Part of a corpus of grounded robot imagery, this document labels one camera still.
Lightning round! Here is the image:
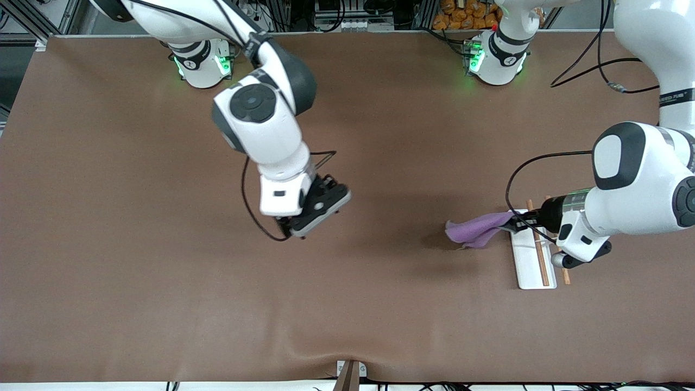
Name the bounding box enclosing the purple towel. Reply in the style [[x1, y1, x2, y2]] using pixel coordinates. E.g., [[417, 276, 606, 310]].
[[445, 212, 516, 250]]

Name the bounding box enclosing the white rectangular tray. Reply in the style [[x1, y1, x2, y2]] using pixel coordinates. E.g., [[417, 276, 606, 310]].
[[510, 195, 572, 290]]

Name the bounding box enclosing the brown table mat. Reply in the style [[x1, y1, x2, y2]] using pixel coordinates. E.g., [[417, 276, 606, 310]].
[[0, 30, 695, 383]]

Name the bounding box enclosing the white terminal block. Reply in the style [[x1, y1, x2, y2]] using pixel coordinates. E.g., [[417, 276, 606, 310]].
[[336, 19, 395, 32]]

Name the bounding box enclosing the white power strip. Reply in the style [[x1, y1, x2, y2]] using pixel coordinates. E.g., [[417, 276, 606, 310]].
[[247, 0, 272, 32]]

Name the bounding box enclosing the black control equipment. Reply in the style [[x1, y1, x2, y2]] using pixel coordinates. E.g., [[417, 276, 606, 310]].
[[314, 0, 419, 22]]

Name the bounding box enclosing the orange snack bag pile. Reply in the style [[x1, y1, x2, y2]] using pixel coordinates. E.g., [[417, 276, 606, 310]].
[[433, 0, 503, 30]]

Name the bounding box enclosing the camera mount post bracket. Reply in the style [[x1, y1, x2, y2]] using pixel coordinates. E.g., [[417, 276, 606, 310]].
[[332, 360, 368, 391]]

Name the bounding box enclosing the aluminium frame profile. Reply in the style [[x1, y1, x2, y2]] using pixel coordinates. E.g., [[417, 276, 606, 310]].
[[0, 0, 82, 52]]

